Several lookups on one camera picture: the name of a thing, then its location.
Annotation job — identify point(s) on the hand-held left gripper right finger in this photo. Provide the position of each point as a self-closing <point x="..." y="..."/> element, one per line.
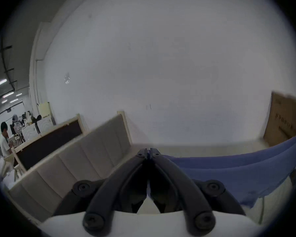
<point x="180" y="181"/>

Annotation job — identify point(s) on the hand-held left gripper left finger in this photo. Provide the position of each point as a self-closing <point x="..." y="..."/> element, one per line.
<point x="118" y="181"/>

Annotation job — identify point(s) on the blue shirt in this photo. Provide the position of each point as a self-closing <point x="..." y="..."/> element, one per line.
<point x="227" y="171"/>

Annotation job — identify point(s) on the beige padded headboard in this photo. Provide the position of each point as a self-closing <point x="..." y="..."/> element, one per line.
<point x="74" y="157"/>

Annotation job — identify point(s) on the pale wooden chair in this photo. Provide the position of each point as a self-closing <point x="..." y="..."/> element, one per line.
<point x="9" y="164"/>

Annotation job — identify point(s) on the standing fan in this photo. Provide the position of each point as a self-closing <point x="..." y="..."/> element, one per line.
<point x="18" y="130"/>

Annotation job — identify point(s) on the brown cardboard carton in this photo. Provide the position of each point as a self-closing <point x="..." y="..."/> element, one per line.
<point x="283" y="120"/>

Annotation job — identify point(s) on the dark board with pale frame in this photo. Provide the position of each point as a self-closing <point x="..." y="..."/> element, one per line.
<point x="49" y="142"/>

